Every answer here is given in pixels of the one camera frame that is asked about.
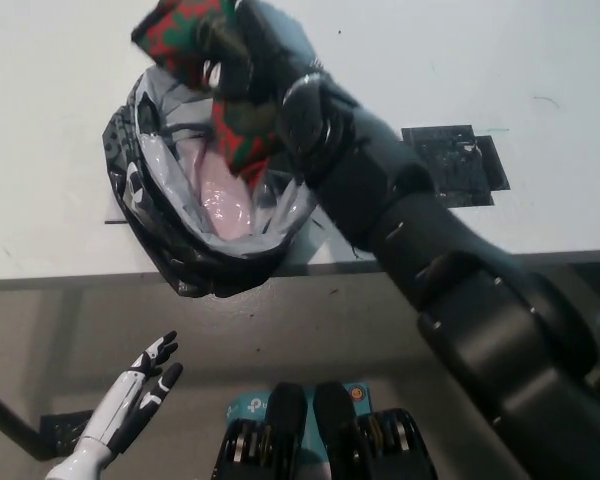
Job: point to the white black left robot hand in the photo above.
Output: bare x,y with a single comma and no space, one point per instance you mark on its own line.
115,415

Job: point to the black plastic bag grey inside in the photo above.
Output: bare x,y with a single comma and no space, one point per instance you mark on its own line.
190,275

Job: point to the black ribbed robot body block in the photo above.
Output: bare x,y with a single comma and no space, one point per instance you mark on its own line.
345,440
280,440

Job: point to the red green patterned garment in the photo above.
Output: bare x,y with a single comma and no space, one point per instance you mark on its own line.
175,35

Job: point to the pink plastic packet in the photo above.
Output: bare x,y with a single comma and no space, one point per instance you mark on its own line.
220,210

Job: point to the black floor tape patch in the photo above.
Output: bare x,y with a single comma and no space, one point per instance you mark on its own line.
62,430

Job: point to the black tape patch on table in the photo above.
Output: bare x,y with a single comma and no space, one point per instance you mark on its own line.
445,160

